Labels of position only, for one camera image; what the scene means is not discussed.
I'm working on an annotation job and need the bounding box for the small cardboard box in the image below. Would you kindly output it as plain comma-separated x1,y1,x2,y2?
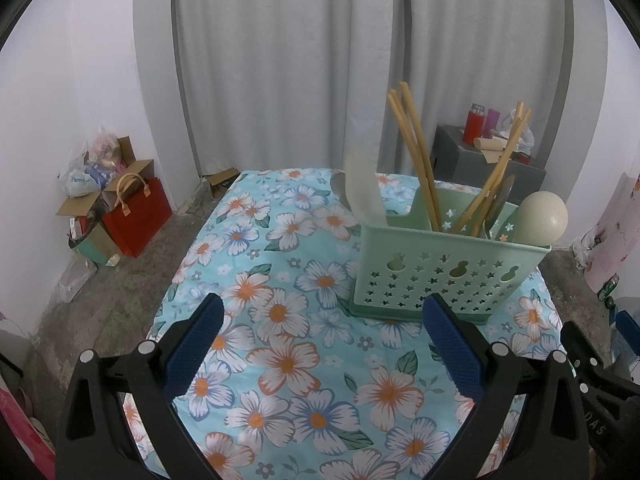
201,166,242,199

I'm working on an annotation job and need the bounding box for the pale plastic spatula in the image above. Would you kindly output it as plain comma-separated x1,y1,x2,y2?
344,146,387,227

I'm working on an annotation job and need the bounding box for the red gift bag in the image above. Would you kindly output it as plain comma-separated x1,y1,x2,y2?
101,172,174,259

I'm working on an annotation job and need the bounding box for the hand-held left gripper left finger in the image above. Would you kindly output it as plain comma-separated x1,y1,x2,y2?
54,292,224,480

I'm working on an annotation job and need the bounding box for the green plastic utensil holder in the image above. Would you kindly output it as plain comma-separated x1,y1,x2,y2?
350,181,552,326

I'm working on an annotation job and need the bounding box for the teal gift bag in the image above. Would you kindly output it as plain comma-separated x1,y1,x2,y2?
68,217,122,267

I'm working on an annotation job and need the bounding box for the bundle of wooden chopsticks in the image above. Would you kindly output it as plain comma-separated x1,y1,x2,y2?
386,80,533,237

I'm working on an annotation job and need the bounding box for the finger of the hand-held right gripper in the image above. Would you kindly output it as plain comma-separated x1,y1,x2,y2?
615,309,640,351
561,320,606,386

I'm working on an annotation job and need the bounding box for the crumpled white bag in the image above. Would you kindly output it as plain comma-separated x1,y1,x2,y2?
571,224,602,270

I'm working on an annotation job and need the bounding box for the beige plastic rice spoon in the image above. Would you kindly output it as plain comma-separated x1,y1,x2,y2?
509,190,569,249

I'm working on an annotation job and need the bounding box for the brown paper roll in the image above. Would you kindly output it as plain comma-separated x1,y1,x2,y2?
473,136,512,164

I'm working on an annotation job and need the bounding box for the grey metal spoon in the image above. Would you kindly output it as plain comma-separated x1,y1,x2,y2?
482,174,517,238

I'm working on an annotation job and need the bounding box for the grey cabinet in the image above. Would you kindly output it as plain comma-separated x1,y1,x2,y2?
431,124,547,192

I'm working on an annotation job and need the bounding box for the red bottle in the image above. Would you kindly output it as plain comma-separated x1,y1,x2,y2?
463,103,486,146

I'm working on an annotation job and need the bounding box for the blue floral cloth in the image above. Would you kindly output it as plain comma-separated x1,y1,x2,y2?
120,167,566,480

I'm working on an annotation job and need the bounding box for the clear plastic bag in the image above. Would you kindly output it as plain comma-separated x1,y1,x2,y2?
56,259,99,304

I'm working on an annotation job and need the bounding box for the open cardboard box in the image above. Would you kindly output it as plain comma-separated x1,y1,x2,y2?
55,136,156,217

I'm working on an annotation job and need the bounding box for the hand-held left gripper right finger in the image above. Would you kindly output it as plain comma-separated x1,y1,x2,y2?
419,293,591,480

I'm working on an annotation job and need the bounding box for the grey curtain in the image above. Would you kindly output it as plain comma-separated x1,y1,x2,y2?
390,0,573,131
170,0,408,181

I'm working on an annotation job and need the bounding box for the white plastic bag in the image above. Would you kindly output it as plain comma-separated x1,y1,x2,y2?
500,106,536,153

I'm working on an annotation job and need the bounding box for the pink rolled mat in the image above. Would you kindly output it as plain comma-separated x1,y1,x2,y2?
584,172,640,295

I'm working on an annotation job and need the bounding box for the clear bag of packets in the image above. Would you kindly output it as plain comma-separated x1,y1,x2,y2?
58,126,124,198

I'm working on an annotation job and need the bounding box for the green can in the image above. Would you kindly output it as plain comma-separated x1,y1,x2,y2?
597,274,621,302

